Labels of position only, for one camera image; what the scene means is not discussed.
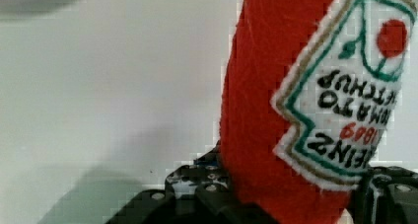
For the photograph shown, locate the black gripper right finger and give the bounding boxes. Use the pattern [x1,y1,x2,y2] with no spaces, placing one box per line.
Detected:
[348,166,418,224]

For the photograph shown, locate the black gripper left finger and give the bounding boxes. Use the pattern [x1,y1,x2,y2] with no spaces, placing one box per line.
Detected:
[105,145,279,224]

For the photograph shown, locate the red plush ketchup bottle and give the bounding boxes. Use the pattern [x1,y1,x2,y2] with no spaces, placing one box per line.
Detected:
[220,0,417,224]

